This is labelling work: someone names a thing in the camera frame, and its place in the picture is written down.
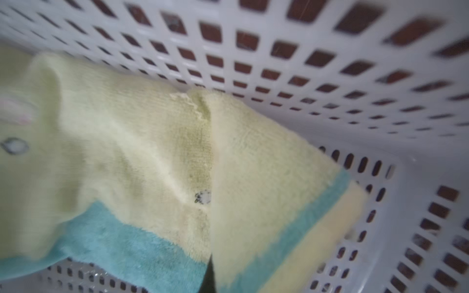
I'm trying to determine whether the white plastic basket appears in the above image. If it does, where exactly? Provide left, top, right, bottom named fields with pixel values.
left=1, top=1, right=469, bottom=293

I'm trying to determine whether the yellow teal whale towel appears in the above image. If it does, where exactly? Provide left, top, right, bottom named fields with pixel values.
left=1, top=46, right=368, bottom=293

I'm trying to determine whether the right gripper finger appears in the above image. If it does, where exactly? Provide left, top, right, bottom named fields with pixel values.
left=198, top=256, right=216, bottom=293

